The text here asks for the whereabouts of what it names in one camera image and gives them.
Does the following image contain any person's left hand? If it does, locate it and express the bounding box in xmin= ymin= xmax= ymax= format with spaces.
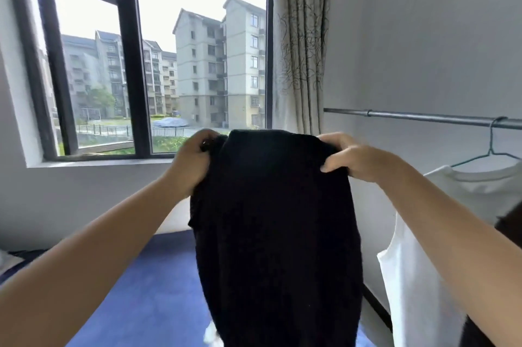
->
xmin=168 ymin=129 xmax=221 ymax=199

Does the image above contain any person's right hand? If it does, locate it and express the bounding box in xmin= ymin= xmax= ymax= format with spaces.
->
xmin=317 ymin=132 xmax=402 ymax=185

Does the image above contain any black knit garment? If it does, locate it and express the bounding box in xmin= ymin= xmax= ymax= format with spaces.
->
xmin=188 ymin=129 xmax=364 ymax=347

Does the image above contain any person's right forearm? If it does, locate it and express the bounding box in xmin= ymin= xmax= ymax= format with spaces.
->
xmin=374 ymin=155 xmax=522 ymax=347

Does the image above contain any person's left forearm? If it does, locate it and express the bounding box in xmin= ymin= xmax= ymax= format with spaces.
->
xmin=0 ymin=173 xmax=191 ymax=347

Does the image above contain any black framed window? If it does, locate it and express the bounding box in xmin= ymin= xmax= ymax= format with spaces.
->
xmin=5 ymin=0 xmax=275 ymax=162

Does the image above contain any beige patterned curtain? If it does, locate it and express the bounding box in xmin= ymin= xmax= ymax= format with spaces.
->
xmin=271 ymin=0 xmax=330 ymax=136

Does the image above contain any white sleeveless shirt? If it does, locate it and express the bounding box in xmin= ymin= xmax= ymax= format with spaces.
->
xmin=377 ymin=160 xmax=522 ymax=347

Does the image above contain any blue bed sheet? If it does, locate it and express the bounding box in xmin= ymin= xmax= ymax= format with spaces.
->
xmin=0 ymin=229 xmax=387 ymax=347

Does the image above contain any dark brown garment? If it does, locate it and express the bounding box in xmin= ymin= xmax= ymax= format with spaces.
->
xmin=459 ymin=203 xmax=522 ymax=347

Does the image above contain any white pillow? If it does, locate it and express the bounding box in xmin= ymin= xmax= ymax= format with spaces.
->
xmin=0 ymin=248 xmax=25 ymax=275

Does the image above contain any metal clothes rail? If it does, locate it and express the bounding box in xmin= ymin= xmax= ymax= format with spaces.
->
xmin=324 ymin=108 xmax=522 ymax=131

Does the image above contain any green wire hanger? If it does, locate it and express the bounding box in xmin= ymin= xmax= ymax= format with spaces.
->
xmin=450 ymin=116 xmax=522 ymax=168

